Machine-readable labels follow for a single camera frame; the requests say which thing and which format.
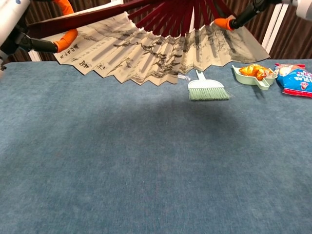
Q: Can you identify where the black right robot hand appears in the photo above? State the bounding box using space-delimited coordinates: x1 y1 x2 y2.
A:
214 0 283 32

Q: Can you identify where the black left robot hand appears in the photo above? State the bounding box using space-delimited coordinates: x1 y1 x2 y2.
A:
0 0 78 71

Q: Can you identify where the red-ribbed paper folding fan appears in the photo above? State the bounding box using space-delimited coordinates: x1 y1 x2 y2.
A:
26 0 271 86

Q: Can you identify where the green mini hand broom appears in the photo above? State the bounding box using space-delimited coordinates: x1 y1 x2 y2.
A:
187 70 231 101

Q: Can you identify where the brown pleated curtain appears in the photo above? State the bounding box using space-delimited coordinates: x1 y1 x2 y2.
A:
0 0 312 64

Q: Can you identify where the orange crumpled snack wrapper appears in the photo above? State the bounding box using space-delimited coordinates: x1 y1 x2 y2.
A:
238 63 275 80

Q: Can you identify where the green mini dustpan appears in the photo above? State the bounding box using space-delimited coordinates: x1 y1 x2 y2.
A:
231 64 278 91

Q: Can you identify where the blue and red snack bag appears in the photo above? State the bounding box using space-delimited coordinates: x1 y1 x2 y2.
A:
274 63 312 98

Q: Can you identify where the blue velvet table cover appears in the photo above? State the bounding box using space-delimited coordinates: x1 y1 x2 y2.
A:
0 58 312 234

